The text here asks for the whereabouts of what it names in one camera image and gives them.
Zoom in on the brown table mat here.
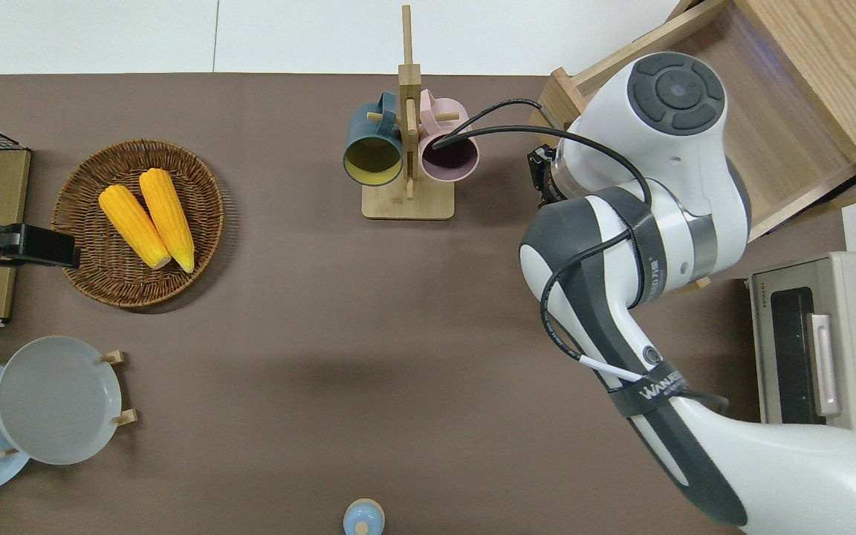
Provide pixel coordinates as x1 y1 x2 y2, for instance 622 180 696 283
0 73 849 535

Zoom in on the pink mug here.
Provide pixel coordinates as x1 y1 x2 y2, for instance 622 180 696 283
418 89 480 183

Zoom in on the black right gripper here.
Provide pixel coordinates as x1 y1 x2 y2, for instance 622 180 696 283
527 140 570 210

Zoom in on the wooden plate rack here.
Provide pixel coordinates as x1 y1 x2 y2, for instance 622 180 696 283
0 349 139 458

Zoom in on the wooden mug rack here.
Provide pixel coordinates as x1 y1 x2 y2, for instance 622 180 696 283
362 4 455 221

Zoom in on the grey plate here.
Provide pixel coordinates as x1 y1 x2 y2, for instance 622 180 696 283
0 336 123 466

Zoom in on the dark blue mug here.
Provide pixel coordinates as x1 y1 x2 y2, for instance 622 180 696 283
343 91 405 187

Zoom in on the yellow corn cob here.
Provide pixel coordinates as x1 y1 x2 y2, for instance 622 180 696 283
139 168 195 273
98 184 172 270

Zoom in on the round wicker basket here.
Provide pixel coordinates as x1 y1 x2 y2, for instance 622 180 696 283
51 139 225 308

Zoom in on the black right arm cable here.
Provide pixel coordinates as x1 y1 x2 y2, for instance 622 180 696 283
432 99 730 411

